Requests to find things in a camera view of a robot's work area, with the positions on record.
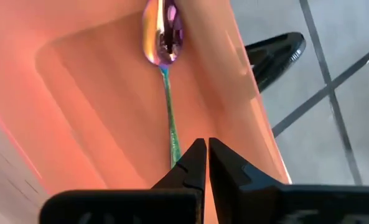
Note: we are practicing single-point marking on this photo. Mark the orange plastic bin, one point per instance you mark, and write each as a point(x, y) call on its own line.
point(94, 93)

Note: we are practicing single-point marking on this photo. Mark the iridescent rainbow spoon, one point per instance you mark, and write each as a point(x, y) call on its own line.
point(162, 46)

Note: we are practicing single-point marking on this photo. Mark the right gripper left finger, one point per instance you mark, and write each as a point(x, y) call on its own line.
point(171, 205)

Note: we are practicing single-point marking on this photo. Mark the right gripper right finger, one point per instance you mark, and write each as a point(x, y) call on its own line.
point(249, 202)

